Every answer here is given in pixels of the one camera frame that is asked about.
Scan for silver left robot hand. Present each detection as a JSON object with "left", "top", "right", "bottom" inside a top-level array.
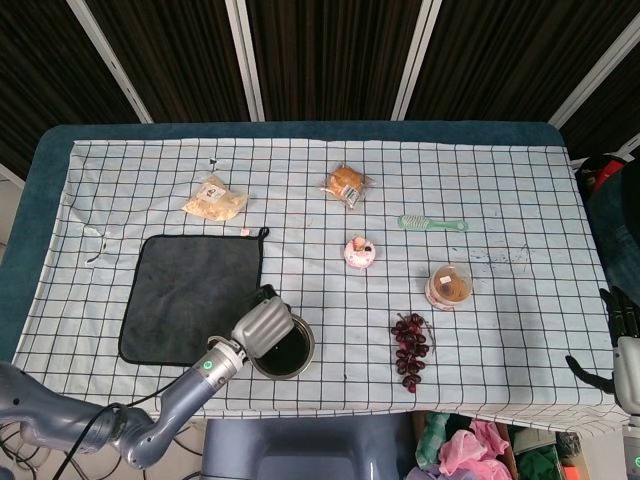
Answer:
[{"left": 231, "top": 283, "right": 296, "bottom": 359}]

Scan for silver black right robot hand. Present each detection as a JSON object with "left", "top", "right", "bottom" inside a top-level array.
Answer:
[{"left": 565, "top": 287, "right": 640, "bottom": 412}]

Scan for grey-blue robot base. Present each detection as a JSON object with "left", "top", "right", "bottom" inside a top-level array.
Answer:
[{"left": 202, "top": 412, "right": 416, "bottom": 480}]

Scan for metal bowl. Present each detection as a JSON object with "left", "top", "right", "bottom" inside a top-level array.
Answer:
[{"left": 252, "top": 314, "right": 317, "bottom": 382}]

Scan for dark grey cloth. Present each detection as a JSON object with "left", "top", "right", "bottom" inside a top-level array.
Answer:
[{"left": 118, "top": 227, "right": 271, "bottom": 366}]

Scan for light green cloth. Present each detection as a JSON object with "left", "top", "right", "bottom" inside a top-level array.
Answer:
[{"left": 415, "top": 411, "right": 451, "bottom": 470}]

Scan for white checked tablecloth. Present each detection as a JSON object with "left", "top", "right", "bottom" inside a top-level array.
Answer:
[{"left": 12, "top": 137, "right": 626, "bottom": 436}]

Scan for pink toy cake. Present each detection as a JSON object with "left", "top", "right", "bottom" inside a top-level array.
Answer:
[{"left": 343, "top": 237, "right": 378, "bottom": 271}]

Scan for beige snack bag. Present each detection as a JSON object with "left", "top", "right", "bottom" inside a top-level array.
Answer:
[{"left": 181, "top": 172, "right": 250, "bottom": 221}]

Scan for dark teal fabric furniture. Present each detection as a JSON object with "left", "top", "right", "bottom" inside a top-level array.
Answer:
[{"left": 574, "top": 159, "right": 640, "bottom": 301}]

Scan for cardboard box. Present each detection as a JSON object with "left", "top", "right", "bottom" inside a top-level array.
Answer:
[{"left": 412, "top": 412, "right": 594, "bottom": 480}]

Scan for dark red grape bunch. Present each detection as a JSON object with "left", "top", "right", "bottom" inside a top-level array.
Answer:
[{"left": 390, "top": 312, "right": 435, "bottom": 394}]

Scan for packaged bread roll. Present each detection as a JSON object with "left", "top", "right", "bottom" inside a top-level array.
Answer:
[{"left": 319, "top": 163, "right": 377, "bottom": 210}]

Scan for pink plastic bag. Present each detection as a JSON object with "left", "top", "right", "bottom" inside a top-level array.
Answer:
[{"left": 438, "top": 418, "right": 512, "bottom": 480}]

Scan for clear lidded snack cup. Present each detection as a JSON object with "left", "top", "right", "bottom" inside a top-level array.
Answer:
[{"left": 424, "top": 263, "right": 474, "bottom": 311}]

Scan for green plastic hairbrush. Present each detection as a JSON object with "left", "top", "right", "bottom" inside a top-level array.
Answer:
[{"left": 398, "top": 214, "right": 470, "bottom": 233}]

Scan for red black object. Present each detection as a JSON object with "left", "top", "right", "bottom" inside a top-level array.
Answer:
[{"left": 574, "top": 153, "right": 630, "bottom": 196}]

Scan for white partition frame post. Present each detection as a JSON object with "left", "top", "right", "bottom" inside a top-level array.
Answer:
[
  {"left": 547, "top": 14, "right": 640, "bottom": 130},
  {"left": 224, "top": 0, "right": 266, "bottom": 123},
  {"left": 390, "top": 0, "right": 444, "bottom": 121},
  {"left": 67, "top": 0, "right": 154, "bottom": 124}
]

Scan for black floor cables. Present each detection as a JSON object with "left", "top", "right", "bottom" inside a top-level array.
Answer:
[{"left": 0, "top": 422, "right": 206, "bottom": 480}]

